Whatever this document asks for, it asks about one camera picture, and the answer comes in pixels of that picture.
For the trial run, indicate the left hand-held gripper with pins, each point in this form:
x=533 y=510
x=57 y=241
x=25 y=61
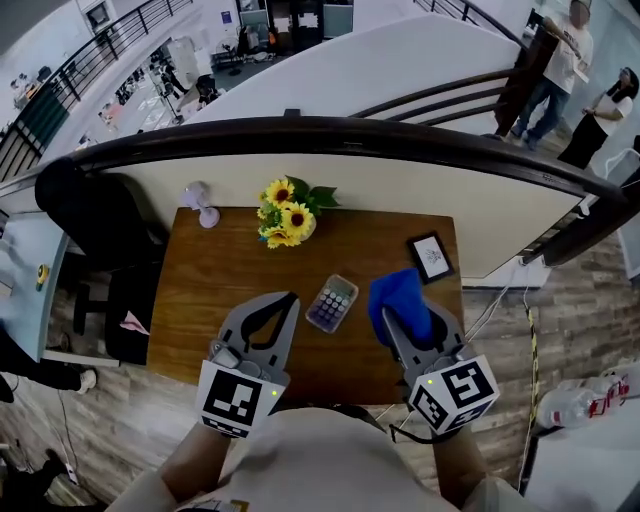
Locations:
x=232 y=395

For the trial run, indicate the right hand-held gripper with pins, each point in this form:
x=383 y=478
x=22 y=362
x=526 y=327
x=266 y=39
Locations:
x=465 y=390

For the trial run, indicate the blue cloth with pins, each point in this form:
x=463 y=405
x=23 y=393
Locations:
x=400 y=300

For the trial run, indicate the lilac calculator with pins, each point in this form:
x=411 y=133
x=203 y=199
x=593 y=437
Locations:
x=332 y=302

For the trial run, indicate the person's right forearm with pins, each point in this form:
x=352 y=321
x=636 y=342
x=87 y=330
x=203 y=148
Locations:
x=457 y=465

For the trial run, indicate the person's left forearm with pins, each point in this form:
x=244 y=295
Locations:
x=200 y=465

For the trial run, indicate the yellow black floor strip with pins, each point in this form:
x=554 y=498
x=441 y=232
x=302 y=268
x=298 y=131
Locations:
x=533 y=350

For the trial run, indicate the sunflower bouquet in white vase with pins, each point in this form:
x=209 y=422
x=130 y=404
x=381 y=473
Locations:
x=290 y=220

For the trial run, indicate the white power strip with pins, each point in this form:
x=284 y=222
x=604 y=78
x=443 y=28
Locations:
x=530 y=274

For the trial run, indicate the person's beige shirt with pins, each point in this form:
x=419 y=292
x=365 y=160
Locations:
x=320 y=465

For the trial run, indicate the clear plastic jug red label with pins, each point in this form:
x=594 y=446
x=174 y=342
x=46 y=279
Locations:
x=565 y=407

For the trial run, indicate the clear spray bottle red trigger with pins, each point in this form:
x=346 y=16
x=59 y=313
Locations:
x=607 y=397

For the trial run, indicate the black office chair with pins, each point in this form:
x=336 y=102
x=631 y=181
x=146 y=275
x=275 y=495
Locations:
x=100 y=215

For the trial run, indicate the yellow green tape measure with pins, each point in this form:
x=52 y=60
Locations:
x=42 y=274

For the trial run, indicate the white extension socket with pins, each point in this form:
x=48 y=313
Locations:
x=71 y=472

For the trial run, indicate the light grey desk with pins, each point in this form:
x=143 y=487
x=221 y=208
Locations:
x=20 y=300

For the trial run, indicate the black framed glass doors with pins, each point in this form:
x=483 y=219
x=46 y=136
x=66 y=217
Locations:
x=300 y=20

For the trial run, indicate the black balcony railing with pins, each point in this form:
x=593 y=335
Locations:
x=100 y=42

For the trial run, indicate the black picture frame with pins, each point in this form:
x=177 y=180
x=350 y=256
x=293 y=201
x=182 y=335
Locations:
x=431 y=256

